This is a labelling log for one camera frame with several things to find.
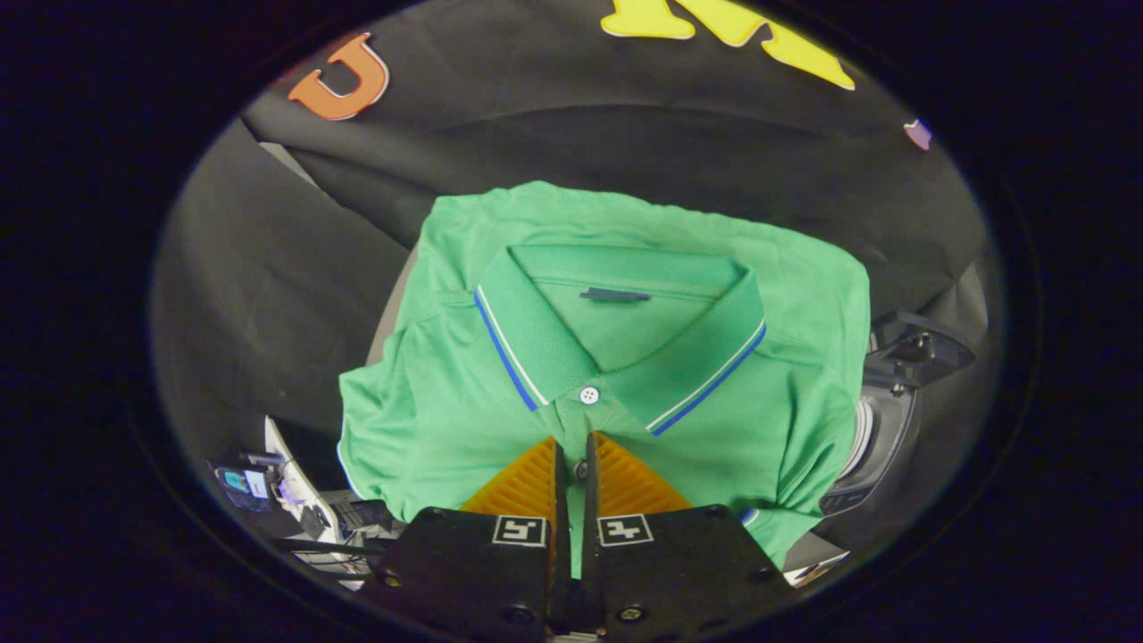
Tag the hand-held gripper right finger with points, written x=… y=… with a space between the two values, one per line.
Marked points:
x=679 y=572

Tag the grey washing machine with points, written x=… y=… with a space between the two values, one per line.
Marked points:
x=880 y=446

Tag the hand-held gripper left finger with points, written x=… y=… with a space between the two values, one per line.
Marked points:
x=473 y=572

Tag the white panel device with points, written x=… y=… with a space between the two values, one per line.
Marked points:
x=295 y=478

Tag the green polo shirt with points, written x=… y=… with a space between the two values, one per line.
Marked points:
x=714 y=446

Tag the black backdrop cloth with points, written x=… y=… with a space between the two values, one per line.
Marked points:
x=268 y=295

